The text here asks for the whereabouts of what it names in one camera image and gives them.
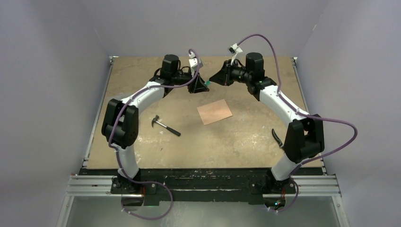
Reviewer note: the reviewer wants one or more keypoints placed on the small black hammer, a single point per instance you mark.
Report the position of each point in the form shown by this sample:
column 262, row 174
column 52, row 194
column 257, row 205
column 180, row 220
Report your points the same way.
column 155, row 120

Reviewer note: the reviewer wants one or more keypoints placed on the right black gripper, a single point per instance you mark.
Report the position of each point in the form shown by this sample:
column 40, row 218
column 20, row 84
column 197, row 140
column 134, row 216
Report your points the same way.
column 222, row 78

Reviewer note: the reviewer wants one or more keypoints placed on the brown envelope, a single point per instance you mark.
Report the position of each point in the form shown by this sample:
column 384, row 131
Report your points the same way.
column 214, row 112

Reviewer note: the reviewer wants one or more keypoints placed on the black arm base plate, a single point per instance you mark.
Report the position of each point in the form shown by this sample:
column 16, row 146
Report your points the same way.
column 256, row 186

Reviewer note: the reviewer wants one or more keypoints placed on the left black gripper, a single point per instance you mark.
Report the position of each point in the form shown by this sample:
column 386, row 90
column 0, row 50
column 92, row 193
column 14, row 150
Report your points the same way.
column 198, row 85

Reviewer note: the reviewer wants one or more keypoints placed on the black handled pliers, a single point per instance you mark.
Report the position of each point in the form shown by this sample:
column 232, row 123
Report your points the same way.
column 277, row 139

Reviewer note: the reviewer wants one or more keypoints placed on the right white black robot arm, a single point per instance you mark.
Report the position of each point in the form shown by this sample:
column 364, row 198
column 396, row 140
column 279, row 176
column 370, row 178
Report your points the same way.
column 304, row 138

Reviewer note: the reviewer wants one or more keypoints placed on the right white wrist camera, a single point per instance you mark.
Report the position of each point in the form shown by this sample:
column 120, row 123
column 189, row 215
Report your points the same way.
column 235, row 50

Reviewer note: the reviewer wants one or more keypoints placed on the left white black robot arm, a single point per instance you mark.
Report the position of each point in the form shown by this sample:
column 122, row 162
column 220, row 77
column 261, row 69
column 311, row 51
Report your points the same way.
column 121, row 122

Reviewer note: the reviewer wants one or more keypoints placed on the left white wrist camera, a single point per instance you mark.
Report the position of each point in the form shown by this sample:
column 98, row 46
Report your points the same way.
column 195, row 65

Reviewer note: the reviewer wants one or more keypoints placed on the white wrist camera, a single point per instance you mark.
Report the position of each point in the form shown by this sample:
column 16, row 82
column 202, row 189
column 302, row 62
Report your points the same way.
column 235, row 50
column 195, row 65

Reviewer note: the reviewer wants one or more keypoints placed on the aluminium frame rail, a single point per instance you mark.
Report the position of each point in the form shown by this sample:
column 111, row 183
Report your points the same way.
column 309, row 185

